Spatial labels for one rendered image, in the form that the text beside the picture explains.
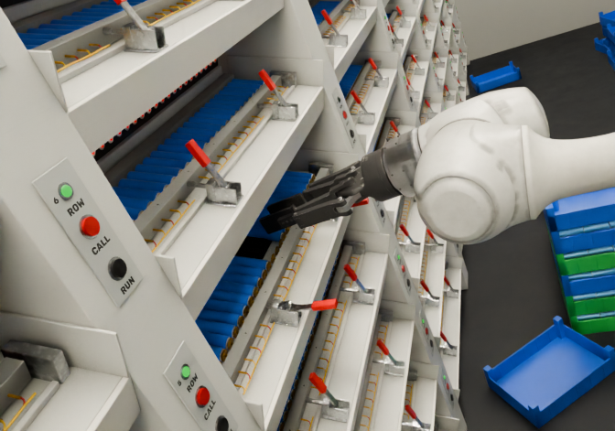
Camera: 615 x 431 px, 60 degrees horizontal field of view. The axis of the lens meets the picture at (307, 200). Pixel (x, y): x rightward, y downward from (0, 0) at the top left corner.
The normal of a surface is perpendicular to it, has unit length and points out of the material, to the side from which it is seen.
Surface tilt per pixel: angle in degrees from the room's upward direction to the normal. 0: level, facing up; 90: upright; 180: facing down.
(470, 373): 0
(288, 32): 90
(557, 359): 0
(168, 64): 110
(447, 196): 85
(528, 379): 0
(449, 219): 81
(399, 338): 21
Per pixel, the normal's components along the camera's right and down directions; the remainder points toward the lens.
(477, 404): -0.37, -0.83
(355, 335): -0.03, -0.85
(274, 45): -0.25, 0.51
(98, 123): 0.97, 0.11
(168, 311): 0.89, -0.20
